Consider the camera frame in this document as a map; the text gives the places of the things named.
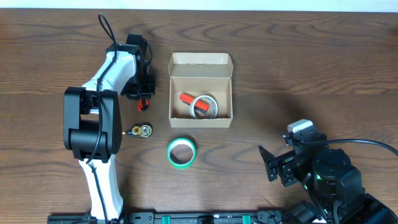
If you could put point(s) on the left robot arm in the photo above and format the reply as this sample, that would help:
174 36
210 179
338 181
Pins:
92 126

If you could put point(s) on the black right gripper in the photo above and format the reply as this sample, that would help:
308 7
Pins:
280 166

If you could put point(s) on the white clear tape roll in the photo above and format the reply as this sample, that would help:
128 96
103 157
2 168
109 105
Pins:
207 97

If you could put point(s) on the red utility knife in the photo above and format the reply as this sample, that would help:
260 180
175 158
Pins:
143 104

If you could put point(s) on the black gold correction tape dispenser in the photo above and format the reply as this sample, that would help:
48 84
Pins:
142 130

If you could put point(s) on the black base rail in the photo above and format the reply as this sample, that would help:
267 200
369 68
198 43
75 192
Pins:
262 216

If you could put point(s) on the open cardboard box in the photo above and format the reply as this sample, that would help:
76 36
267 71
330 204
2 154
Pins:
198 74

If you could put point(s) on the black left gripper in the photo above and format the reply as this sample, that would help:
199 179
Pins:
142 89

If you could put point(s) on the green tape roll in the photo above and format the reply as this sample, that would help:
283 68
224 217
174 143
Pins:
181 141

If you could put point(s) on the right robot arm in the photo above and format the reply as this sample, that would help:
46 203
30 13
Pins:
334 185

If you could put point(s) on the small red black cutter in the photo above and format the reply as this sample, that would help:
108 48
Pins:
200 105

